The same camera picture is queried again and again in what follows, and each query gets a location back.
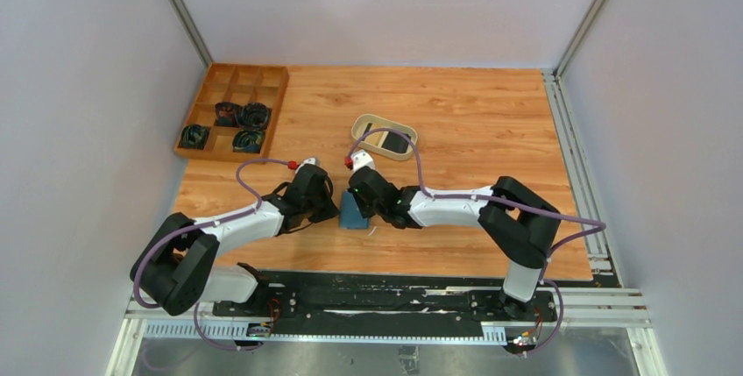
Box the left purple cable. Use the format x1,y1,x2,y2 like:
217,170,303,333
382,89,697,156
131,157,300,352

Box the rolled dark belt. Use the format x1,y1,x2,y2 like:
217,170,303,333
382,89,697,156
177,124,211,150
237,102,272,131
232,130,265,153
215,102,242,127

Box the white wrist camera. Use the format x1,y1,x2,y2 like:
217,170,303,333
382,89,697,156
344,150,375,173
287,156,320,172

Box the wooden compartment organizer box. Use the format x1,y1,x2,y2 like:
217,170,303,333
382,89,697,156
174,63,289,162

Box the beige oval tray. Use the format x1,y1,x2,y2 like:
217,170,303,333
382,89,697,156
350,114,419,161

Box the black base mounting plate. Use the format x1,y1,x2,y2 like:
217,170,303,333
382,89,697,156
199,270,558,337

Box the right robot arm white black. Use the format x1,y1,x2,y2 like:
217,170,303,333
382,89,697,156
348,167,560,322

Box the gold card in tray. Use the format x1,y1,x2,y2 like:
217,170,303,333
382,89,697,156
361,122,388,146

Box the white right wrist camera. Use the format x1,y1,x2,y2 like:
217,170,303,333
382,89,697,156
344,150,375,173

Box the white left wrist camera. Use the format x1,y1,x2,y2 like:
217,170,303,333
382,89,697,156
287,156,320,172

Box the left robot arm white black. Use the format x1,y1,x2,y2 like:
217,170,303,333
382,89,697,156
130,158,339,317

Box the blue leather card holder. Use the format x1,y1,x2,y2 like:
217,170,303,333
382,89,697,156
339,191,370,230

